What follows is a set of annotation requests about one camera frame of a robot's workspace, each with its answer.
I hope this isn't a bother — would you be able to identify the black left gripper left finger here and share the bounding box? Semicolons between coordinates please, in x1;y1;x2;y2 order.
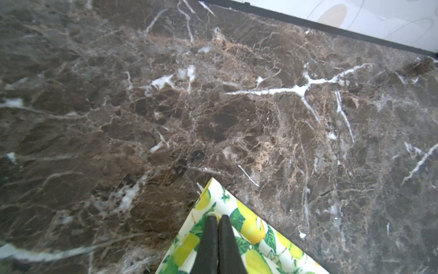
190;216;218;274

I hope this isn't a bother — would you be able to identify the lemon print green skirt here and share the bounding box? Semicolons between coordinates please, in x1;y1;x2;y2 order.
157;178;327;274

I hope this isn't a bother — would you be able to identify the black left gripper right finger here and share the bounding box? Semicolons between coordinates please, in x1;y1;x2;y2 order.
218;215;247;274

